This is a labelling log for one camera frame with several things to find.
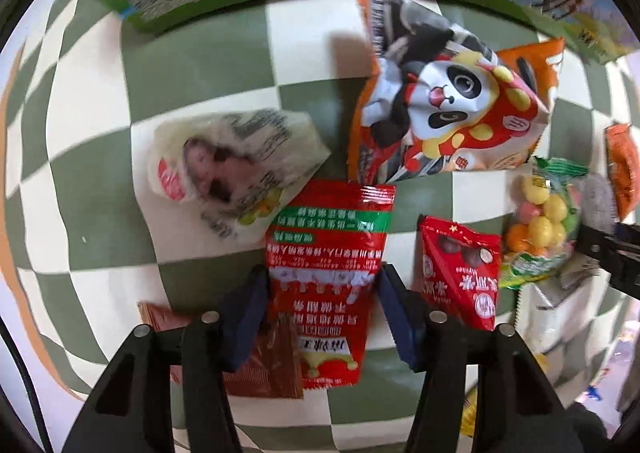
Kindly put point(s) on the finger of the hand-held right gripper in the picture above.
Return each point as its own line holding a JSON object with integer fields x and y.
{"x": 610, "y": 253}

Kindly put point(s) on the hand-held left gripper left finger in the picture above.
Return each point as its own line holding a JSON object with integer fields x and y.
{"x": 246, "y": 323}

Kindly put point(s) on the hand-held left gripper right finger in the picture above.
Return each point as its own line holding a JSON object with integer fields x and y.
{"x": 402, "y": 328}

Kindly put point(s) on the red snack packet green label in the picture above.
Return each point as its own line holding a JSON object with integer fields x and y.
{"x": 325, "y": 243}

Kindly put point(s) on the translucent white snack packet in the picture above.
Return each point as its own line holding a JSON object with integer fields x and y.
{"x": 225, "y": 158}

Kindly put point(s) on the orange panda snack packet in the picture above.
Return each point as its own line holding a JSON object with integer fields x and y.
{"x": 450, "y": 98}

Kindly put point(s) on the brown snack packet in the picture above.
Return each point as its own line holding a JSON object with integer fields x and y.
{"x": 272, "y": 363}

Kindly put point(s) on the colourful candy bag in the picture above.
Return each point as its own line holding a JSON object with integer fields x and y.
{"x": 540, "y": 223}

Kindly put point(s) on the small red chocolate packet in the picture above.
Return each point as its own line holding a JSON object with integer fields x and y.
{"x": 460, "y": 273}

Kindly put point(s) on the yellow snack packet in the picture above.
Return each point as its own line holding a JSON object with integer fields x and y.
{"x": 470, "y": 418}

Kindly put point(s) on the green white checkered mat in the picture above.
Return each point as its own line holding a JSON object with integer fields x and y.
{"x": 200, "y": 68}

